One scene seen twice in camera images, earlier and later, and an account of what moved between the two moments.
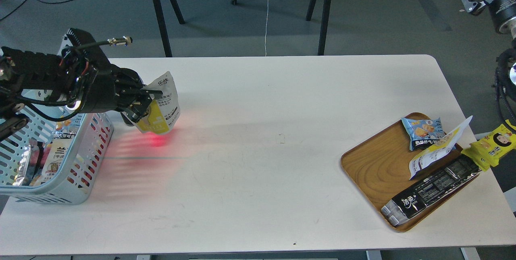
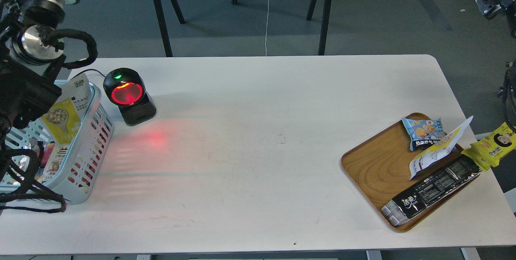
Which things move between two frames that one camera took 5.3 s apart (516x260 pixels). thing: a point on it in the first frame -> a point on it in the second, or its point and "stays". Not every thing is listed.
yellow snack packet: [487, 152] stays
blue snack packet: [423, 132] stays
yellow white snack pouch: [165, 109] -> [63, 122]
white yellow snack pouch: [432, 155] stays
